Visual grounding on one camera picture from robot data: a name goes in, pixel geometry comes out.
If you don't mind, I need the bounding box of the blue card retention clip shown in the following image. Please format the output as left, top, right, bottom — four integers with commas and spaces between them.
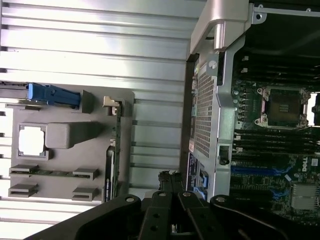
199, 170, 210, 187
193, 186, 209, 201

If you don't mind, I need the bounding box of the green motherboard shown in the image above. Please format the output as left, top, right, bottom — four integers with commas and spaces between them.
229, 48, 320, 225

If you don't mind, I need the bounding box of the blue expansion slot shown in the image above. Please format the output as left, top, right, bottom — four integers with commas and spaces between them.
231, 166, 285, 176

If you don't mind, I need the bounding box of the grey parts rack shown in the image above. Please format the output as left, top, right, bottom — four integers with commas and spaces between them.
0, 89, 136, 204

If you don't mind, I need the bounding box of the labelled RAM stick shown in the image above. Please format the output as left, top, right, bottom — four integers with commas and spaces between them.
233, 145, 315, 154

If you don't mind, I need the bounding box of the silver chipset heat sink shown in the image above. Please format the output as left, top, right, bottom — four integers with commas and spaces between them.
291, 183, 320, 210

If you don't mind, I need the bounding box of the green RAM stick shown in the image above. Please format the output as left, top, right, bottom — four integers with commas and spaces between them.
9, 167, 100, 177

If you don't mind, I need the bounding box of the open black PC case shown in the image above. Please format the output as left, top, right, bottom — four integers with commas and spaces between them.
178, 0, 320, 226

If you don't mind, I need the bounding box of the CPU socket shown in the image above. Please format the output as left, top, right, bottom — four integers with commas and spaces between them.
254, 86, 310, 130

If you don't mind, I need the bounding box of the silver CPU chip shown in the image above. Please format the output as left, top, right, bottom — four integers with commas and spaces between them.
17, 124, 48, 157

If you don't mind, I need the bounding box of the hard disk with blue caddy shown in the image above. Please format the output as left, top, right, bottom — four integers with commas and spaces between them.
0, 81, 82, 111

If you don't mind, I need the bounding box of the metal socket cover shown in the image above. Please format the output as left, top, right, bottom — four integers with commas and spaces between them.
308, 91, 320, 127

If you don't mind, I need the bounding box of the black RAM slot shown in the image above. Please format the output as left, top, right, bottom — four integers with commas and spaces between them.
241, 66, 320, 79

